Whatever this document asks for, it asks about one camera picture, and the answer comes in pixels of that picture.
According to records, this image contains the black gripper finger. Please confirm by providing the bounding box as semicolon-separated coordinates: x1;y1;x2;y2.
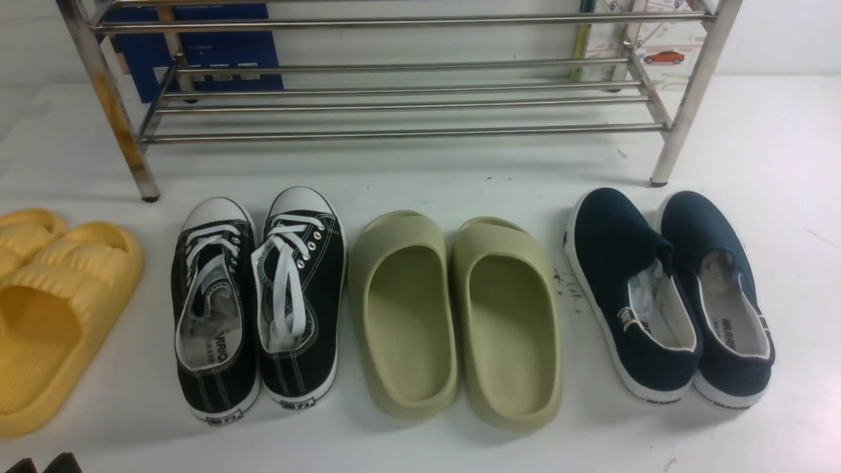
44;453;82;473

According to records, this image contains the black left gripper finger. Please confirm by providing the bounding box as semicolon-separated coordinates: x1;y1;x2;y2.
5;459;38;473

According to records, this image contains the black canvas sneaker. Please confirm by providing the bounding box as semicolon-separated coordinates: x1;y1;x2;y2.
170;196;261;427
250;187;348;410

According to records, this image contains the stainless steel shoe rack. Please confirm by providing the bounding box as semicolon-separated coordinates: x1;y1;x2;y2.
57;1;742;203

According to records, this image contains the navy slip-on shoe left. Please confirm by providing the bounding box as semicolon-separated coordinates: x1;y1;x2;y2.
564;187;702;406

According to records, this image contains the navy slip-on shoe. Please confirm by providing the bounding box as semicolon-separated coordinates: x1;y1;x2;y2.
564;187;702;406
655;191;776;411

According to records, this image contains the navy slip-on shoe right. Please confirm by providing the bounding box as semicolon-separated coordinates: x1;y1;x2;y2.
655;191;776;411

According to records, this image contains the yellow slide right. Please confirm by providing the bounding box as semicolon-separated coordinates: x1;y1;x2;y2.
1;221;144;438

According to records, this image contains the yellow slide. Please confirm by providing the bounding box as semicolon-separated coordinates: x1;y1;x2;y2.
1;208;67;279
1;221;144;438

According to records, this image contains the yellow slide left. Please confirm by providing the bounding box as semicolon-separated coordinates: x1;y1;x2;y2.
1;208;67;279

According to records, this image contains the olive green slide left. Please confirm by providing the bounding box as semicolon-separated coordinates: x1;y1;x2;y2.
348;210;459;420

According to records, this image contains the olive green slide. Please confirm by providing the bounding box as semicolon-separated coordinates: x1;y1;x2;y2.
450;216;562;432
348;210;459;420

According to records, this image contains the olive green slide right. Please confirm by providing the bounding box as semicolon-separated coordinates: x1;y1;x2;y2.
450;216;562;432

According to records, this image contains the poster with red car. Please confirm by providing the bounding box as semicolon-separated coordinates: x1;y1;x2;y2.
574;1;706;91

